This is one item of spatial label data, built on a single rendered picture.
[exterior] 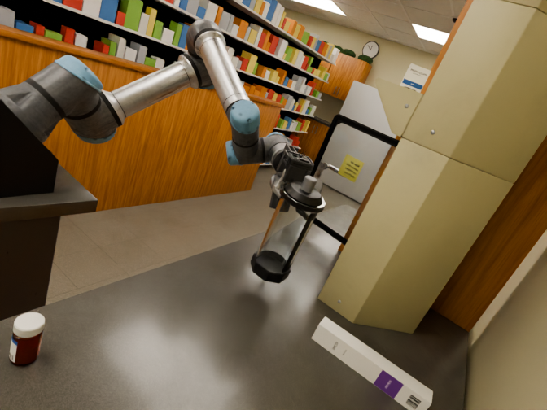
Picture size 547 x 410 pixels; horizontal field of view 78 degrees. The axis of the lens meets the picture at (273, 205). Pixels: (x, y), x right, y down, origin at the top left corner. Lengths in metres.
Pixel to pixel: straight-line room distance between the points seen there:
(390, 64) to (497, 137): 5.92
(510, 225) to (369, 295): 0.50
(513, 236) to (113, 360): 1.07
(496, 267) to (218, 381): 0.89
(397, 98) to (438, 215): 0.29
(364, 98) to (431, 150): 5.22
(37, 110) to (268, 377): 0.81
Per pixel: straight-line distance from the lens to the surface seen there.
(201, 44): 1.12
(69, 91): 1.06
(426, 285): 0.98
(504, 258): 1.23
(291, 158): 0.84
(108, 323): 0.70
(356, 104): 6.06
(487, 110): 0.84
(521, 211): 1.20
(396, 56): 6.76
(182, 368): 0.66
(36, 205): 1.02
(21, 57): 2.34
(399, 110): 0.84
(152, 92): 1.19
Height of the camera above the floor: 1.43
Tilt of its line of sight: 20 degrees down
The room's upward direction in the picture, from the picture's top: 23 degrees clockwise
